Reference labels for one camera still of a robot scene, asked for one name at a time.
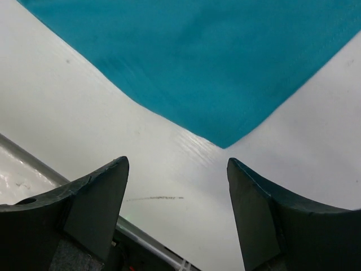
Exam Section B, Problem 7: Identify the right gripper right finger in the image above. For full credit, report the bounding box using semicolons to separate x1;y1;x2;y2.
227;158;360;270

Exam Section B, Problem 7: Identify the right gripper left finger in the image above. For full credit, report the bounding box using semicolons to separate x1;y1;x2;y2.
1;156;129;270

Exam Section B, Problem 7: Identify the teal t shirt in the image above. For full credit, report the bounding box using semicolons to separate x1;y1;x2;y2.
22;1;360;148

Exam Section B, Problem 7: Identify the silver taped panel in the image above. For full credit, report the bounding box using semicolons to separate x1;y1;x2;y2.
0;135;69;205

